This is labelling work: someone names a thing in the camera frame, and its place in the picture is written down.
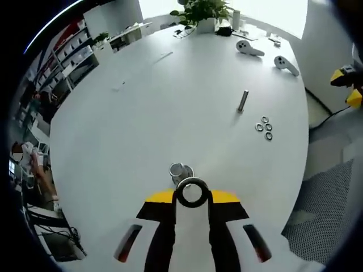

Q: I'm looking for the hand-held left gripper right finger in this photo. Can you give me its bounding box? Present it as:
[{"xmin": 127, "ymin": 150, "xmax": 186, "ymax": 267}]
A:
[{"xmin": 209, "ymin": 189, "xmax": 273, "ymax": 272}]

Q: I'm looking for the white handheld controller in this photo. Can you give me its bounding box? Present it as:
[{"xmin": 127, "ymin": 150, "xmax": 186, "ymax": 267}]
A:
[
  {"xmin": 273, "ymin": 55, "xmax": 300, "ymax": 77},
  {"xmin": 235, "ymin": 40, "xmax": 266, "ymax": 57}
]

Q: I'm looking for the large metal washer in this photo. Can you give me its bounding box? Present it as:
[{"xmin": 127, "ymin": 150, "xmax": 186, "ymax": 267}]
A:
[{"xmin": 176, "ymin": 176, "xmax": 210, "ymax": 210}]

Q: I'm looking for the grey mesh office chair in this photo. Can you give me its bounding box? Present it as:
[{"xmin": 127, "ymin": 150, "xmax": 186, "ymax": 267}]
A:
[{"xmin": 280, "ymin": 158, "xmax": 357, "ymax": 263}]

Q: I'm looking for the long ceiling light strip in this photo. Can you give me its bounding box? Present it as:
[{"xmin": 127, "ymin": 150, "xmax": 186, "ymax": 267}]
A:
[{"xmin": 22, "ymin": 0, "xmax": 74, "ymax": 54}]

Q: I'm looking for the thin threaded metal stud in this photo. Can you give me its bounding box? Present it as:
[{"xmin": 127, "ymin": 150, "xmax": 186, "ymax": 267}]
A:
[{"xmin": 237, "ymin": 90, "xmax": 250, "ymax": 114}]

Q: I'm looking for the large potted green plant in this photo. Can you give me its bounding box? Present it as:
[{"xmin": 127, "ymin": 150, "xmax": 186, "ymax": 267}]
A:
[{"xmin": 170, "ymin": 0, "xmax": 236, "ymax": 34}]

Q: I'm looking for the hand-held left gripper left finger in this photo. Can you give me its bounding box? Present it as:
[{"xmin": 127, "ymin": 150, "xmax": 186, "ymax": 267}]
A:
[{"xmin": 112, "ymin": 189, "xmax": 178, "ymax": 272}]

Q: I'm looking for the bundle of black floor cables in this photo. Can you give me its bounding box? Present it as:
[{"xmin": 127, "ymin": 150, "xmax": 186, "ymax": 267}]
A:
[{"xmin": 33, "ymin": 220, "xmax": 86, "ymax": 256}]

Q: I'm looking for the white low cabinet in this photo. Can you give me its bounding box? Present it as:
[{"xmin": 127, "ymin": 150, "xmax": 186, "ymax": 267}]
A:
[{"xmin": 95, "ymin": 42, "xmax": 114, "ymax": 62}]

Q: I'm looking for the thick threaded metal stud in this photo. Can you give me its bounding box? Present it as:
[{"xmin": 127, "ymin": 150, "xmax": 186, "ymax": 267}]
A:
[{"xmin": 169, "ymin": 162, "xmax": 196, "ymax": 186}]

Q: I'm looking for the small potted green plant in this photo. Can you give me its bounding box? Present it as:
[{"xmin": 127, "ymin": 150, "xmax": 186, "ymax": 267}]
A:
[{"xmin": 93, "ymin": 32, "xmax": 110, "ymax": 46}]

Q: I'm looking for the shelving with white bins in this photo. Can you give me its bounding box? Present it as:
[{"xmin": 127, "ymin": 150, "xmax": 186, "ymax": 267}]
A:
[{"xmin": 36, "ymin": 16, "xmax": 100, "ymax": 91}]

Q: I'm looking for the grey bent metal rod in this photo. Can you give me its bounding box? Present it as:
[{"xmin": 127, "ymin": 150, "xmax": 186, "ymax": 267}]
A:
[{"xmin": 232, "ymin": 30, "xmax": 258, "ymax": 40}]

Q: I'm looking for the white side desk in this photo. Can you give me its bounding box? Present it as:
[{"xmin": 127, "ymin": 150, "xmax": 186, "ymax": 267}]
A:
[{"xmin": 109, "ymin": 22, "xmax": 159, "ymax": 43}]

